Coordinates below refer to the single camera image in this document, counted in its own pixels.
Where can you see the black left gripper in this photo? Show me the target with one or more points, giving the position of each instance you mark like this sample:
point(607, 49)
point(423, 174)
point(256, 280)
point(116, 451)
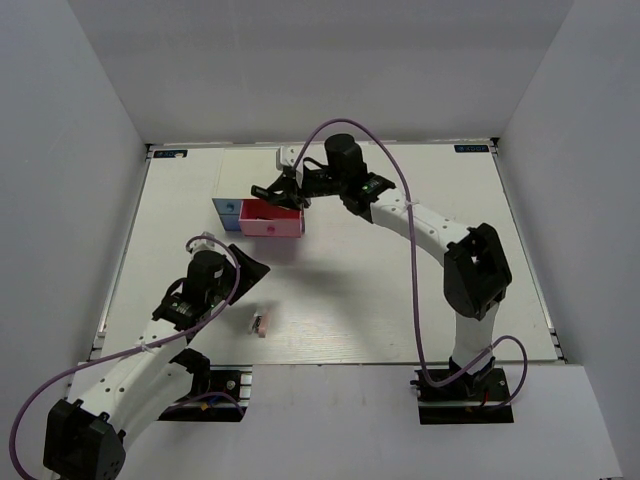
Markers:
point(252, 271)

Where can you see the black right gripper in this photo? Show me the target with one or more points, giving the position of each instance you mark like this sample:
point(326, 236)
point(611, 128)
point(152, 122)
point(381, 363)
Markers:
point(291, 197)

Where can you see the pink drawer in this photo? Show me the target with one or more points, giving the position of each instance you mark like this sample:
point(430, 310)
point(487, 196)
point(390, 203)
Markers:
point(260, 219)

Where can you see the dark blue drawer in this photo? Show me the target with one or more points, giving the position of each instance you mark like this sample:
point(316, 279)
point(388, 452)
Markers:
point(230, 222)

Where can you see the light blue drawer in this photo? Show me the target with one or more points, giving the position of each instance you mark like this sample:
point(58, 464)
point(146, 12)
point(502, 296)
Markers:
point(227, 206)

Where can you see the orange capped highlighter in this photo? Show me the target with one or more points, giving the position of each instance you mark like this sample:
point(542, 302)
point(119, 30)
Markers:
point(260, 192)

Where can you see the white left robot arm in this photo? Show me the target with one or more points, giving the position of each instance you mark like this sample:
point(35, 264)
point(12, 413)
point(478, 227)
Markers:
point(88, 438)

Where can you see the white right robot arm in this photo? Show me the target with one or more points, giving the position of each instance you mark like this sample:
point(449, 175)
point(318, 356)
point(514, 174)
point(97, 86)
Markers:
point(476, 273)

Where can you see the white drawer cabinet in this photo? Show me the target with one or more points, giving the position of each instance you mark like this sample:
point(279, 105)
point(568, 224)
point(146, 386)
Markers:
point(243, 167)

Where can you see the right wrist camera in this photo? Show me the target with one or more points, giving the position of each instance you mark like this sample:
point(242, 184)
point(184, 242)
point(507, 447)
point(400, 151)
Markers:
point(286, 156)

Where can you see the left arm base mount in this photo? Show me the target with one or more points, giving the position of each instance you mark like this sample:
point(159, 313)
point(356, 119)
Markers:
point(221, 396)

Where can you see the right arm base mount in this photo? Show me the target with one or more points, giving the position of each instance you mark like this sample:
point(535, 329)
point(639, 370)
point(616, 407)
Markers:
point(453, 405)

